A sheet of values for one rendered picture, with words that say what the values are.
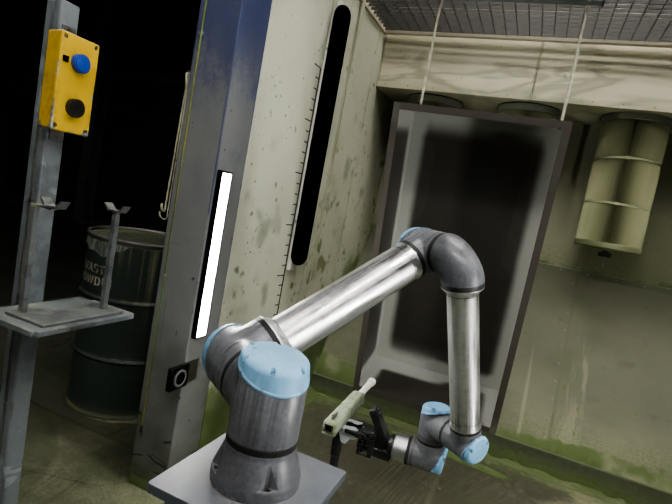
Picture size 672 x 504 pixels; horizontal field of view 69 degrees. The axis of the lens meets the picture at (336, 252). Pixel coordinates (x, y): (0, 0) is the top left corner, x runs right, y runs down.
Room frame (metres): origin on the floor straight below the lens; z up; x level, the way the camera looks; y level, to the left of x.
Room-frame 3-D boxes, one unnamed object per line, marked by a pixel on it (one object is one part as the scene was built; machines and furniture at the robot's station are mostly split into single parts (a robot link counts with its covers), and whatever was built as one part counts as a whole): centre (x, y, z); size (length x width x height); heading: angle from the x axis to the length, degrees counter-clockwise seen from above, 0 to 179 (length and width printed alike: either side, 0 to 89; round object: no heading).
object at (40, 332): (1.34, 0.73, 0.78); 0.31 x 0.23 x 0.01; 158
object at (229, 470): (0.97, 0.08, 0.69); 0.19 x 0.19 x 0.10
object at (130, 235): (2.51, 0.98, 0.86); 0.54 x 0.54 x 0.01
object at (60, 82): (1.37, 0.81, 1.42); 0.12 x 0.06 x 0.26; 158
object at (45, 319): (1.34, 0.71, 0.95); 0.26 x 0.15 x 0.32; 158
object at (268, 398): (0.98, 0.09, 0.83); 0.17 x 0.15 x 0.18; 33
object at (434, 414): (1.48, -0.41, 0.61); 0.12 x 0.09 x 0.12; 33
